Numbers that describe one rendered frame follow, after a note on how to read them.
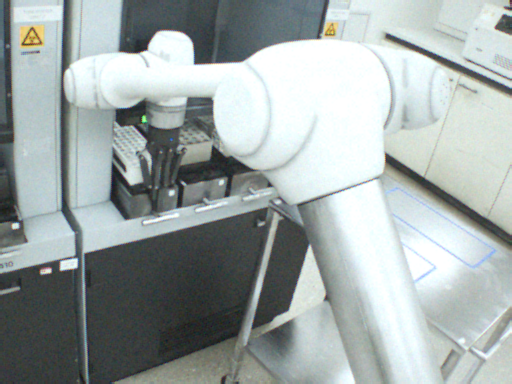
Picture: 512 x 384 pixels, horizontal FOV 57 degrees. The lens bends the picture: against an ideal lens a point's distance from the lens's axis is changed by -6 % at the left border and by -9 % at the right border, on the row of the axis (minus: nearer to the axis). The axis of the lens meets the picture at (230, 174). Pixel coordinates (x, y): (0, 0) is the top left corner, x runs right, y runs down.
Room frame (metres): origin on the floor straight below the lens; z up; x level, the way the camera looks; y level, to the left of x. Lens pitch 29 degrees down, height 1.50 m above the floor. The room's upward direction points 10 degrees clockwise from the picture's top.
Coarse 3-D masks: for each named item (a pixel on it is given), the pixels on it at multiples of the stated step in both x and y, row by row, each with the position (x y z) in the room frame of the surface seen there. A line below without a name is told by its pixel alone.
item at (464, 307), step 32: (416, 224) 1.11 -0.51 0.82; (448, 224) 1.14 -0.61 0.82; (416, 256) 0.96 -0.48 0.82; (448, 256) 0.98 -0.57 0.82; (480, 256) 1.01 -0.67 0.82; (256, 288) 1.09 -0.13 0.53; (416, 288) 0.84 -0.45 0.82; (448, 288) 0.86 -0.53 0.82; (480, 288) 0.87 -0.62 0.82; (320, 320) 1.26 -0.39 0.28; (448, 320) 0.75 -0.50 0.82; (480, 320) 0.76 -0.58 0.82; (256, 352) 1.08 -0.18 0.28; (288, 352) 1.10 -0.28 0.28; (320, 352) 1.12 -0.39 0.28; (480, 352) 0.70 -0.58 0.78
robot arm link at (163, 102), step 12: (156, 36) 1.04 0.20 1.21; (168, 36) 1.03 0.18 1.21; (180, 36) 1.05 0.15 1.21; (156, 48) 1.02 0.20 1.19; (168, 48) 1.02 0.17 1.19; (180, 48) 1.03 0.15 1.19; (192, 48) 1.06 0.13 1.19; (144, 60) 0.99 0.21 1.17; (156, 60) 1.00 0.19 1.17; (168, 60) 1.01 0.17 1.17; (180, 60) 1.02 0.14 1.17; (192, 60) 1.05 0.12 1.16
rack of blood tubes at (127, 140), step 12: (120, 132) 1.25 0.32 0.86; (132, 132) 1.26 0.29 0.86; (120, 144) 1.18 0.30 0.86; (132, 144) 1.19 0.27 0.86; (144, 144) 1.20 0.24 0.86; (120, 156) 1.12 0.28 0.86; (132, 156) 1.12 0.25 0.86; (120, 168) 1.12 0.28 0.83; (132, 168) 1.07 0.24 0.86; (132, 180) 1.07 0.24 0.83
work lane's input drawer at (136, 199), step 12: (120, 180) 1.10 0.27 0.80; (120, 192) 1.07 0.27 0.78; (132, 192) 1.04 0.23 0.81; (144, 192) 1.06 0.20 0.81; (168, 192) 1.09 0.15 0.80; (132, 204) 1.03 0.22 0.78; (144, 204) 1.05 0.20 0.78; (168, 204) 1.09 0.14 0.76; (132, 216) 1.03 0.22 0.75; (144, 216) 1.05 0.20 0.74; (156, 216) 1.04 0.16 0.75; (168, 216) 1.05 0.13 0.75
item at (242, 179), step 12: (216, 156) 1.30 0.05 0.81; (228, 168) 1.25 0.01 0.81; (240, 168) 1.25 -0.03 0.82; (252, 168) 1.26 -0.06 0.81; (228, 180) 1.23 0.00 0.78; (240, 180) 1.23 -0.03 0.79; (252, 180) 1.26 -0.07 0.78; (264, 180) 1.29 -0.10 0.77; (240, 192) 1.24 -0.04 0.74; (252, 192) 1.24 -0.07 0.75; (264, 192) 1.25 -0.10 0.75
